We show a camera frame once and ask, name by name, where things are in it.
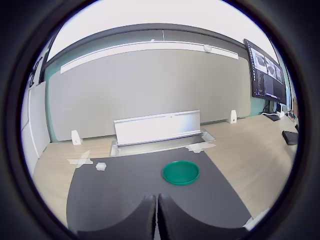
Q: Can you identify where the black keyboard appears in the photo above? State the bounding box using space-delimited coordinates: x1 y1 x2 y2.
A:
282 130 300 146

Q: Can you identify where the white partition panel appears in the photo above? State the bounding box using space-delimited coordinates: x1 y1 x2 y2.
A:
27 80 52 160
20 119 41 176

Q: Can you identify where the small white partition bracket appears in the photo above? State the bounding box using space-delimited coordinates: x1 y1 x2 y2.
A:
71 129 82 146
228 109 238 125

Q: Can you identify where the black computer monitor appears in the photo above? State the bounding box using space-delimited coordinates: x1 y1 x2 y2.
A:
243 38 288 105

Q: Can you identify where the black monitor stand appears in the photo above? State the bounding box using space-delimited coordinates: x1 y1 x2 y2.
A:
261 99 283 122

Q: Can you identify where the dark grey mat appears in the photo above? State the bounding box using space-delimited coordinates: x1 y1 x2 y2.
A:
66 146 252 240

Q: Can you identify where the silver cable duct tray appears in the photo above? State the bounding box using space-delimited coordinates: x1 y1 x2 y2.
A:
109 128 216 157

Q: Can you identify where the silver cable duct flap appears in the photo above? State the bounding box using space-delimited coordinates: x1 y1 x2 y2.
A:
113 109 203 147

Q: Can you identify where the round green lid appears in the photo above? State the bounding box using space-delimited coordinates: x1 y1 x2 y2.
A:
162 160 200 187

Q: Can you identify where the white tape piece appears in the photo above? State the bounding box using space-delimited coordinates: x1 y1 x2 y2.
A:
66 149 94 169
185 142 216 153
242 207 271 231

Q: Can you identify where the long white light strip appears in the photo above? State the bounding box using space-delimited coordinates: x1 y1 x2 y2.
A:
60 41 239 75

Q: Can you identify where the grey partition panel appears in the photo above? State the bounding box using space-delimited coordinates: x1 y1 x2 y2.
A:
47 47 252 143

